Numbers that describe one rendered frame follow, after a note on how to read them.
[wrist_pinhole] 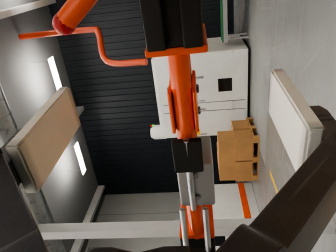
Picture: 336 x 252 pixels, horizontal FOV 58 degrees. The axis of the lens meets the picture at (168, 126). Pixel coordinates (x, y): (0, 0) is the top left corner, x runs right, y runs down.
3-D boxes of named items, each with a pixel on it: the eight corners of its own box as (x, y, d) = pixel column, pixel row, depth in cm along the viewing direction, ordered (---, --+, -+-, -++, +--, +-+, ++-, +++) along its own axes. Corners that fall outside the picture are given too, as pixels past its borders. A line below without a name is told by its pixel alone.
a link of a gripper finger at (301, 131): (307, 128, 13) (326, 127, 12) (270, 68, 18) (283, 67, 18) (300, 183, 14) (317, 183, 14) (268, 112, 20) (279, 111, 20)
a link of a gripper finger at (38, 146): (39, 194, 16) (25, 194, 16) (81, 124, 22) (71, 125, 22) (17, 146, 14) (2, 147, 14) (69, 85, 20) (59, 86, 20)
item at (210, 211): (211, 196, 49) (180, 198, 49) (214, 235, 43) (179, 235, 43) (213, 231, 53) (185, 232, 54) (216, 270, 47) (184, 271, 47)
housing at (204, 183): (210, 133, 41) (177, 135, 42) (213, 165, 36) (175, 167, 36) (212, 172, 45) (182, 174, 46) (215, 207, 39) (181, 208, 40)
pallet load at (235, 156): (252, 117, 758) (215, 119, 769) (259, 137, 669) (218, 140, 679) (251, 157, 814) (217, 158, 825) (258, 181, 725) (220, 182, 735)
